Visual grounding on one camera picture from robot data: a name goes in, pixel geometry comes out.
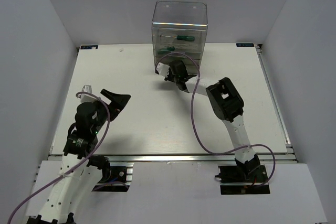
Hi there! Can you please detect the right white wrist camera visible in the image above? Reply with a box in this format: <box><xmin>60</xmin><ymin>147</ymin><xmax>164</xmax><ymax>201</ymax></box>
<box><xmin>155</xmin><ymin>63</ymin><xmax>170</xmax><ymax>78</ymax></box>

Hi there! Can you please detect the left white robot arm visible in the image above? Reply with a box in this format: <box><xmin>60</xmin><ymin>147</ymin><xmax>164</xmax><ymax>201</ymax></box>
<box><xmin>27</xmin><ymin>89</ymin><xmax>131</xmax><ymax>223</ymax></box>

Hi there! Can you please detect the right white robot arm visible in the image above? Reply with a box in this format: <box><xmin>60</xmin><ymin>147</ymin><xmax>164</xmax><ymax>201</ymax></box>
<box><xmin>156</xmin><ymin>60</ymin><xmax>260</xmax><ymax>182</ymax></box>

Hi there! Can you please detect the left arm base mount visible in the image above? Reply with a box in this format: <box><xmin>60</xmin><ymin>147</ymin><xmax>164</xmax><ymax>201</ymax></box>
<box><xmin>92</xmin><ymin>156</ymin><xmax>134</xmax><ymax>193</ymax></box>

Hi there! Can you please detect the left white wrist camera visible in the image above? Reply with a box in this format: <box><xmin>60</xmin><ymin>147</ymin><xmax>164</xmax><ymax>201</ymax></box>
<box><xmin>76</xmin><ymin>85</ymin><xmax>96</xmax><ymax>103</ymax></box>

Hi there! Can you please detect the short green handle screwdriver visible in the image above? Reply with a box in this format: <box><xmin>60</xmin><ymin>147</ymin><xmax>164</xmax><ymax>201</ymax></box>
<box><xmin>160</xmin><ymin>35</ymin><xmax>195</xmax><ymax>42</ymax></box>

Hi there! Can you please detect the blue label left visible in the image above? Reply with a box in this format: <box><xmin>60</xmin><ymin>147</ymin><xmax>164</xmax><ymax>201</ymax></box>
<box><xmin>80</xmin><ymin>45</ymin><xmax>98</xmax><ymax>50</ymax></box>

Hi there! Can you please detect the long green handle screwdriver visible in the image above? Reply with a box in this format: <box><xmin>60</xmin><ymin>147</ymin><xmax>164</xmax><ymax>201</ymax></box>
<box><xmin>156</xmin><ymin>46</ymin><xmax>186</xmax><ymax>55</ymax></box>

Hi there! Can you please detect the blue label right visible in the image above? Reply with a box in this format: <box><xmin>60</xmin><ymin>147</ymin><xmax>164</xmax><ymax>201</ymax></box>
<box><xmin>236</xmin><ymin>43</ymin><xmax>254</xmax><ymax>48</ymax></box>

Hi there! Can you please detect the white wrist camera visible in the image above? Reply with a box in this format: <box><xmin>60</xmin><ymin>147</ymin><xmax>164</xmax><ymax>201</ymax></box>
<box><xmin>76</xmin><ymin>85</ymin><xmax>96</xmax><ymax>103</ymax></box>
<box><xmin>155</xmin><ymin>63</ymin><xmax>170</xmax><ymax>78</ymax></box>

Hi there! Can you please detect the clear plastic drawer cabinet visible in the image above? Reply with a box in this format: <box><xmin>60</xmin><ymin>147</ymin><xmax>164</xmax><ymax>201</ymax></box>
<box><xmin>152</xmin><ymin>0</ymin><xmax>208</xmax><ymax>74</ymax></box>

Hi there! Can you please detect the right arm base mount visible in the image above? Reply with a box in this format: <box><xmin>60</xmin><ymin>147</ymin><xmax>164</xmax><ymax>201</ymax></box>
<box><xmin>214</xmin><ymin>165</ymin><xmax>270</xmax><ymax>195</ymax></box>

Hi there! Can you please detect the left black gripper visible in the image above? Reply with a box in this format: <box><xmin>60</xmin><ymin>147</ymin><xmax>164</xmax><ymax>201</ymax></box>
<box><xmin>91</xmin><ymin>89</ymin><xmax>131</xmax><ymax>134</ymax></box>

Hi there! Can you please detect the blue label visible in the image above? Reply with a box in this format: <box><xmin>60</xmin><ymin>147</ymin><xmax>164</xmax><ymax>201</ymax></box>
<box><xmin>236</xmin><ymin>43</ymin><xmax>254</xmax><ymax>48</ymax></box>
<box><xmin>80</xmin><ymin>45</ymin><xmax>98</xmax><ymax>50</ymax></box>

